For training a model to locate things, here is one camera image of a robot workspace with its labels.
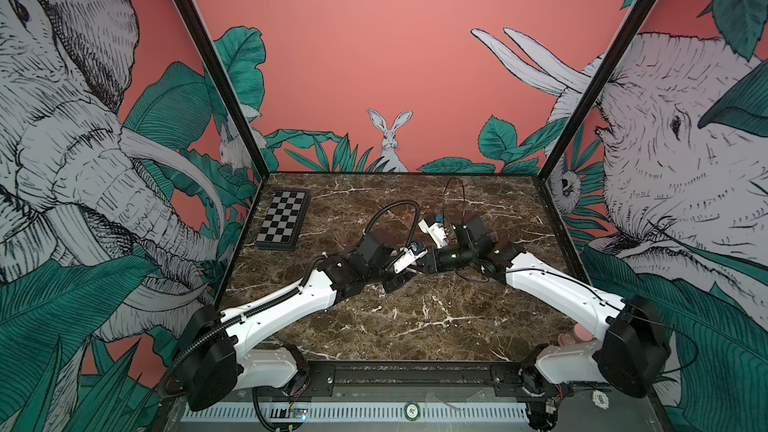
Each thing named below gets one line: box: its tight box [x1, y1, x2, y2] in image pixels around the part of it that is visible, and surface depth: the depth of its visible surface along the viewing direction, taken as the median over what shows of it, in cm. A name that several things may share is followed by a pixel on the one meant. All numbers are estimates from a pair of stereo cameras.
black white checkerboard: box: [255, 189, 311, 250], surface depth 103 cm
